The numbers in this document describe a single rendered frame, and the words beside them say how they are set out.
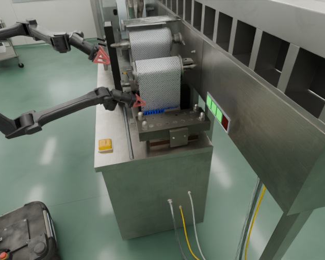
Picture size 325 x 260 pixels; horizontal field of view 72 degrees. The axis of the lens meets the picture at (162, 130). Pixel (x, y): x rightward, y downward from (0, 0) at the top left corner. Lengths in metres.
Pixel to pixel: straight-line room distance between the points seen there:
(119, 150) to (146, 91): 0.36
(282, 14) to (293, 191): 0.46
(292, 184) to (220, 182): 1.62
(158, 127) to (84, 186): 1.37
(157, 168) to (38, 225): 1.06
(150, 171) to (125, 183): 0.16
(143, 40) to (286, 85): 0.95
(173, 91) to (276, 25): 0.75
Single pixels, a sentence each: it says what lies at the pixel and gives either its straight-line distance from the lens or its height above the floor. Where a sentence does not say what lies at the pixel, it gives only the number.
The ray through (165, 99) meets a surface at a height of 1.09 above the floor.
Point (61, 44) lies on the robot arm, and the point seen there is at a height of 1.45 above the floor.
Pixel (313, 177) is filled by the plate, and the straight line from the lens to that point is 0.68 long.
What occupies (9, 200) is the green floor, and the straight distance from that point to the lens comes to 2.62.
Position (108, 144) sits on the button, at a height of 0.92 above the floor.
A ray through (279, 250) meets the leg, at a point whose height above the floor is 0.67.
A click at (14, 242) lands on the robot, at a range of 1.97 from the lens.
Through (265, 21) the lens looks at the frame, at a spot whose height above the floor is 1.60.
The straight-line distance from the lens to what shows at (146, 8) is 2.20.
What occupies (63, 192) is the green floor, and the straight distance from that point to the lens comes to 2.42.
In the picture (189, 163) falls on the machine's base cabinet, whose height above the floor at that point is 0.79.
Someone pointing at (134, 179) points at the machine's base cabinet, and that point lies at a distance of 1.32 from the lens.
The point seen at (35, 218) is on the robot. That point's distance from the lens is 2.03.
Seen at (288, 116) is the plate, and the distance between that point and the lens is 0.66.
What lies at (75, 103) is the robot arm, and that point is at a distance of 1.19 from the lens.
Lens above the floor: 1.75
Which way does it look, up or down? 38 degrees down
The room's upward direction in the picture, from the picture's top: 3 degrees counter-clockwise
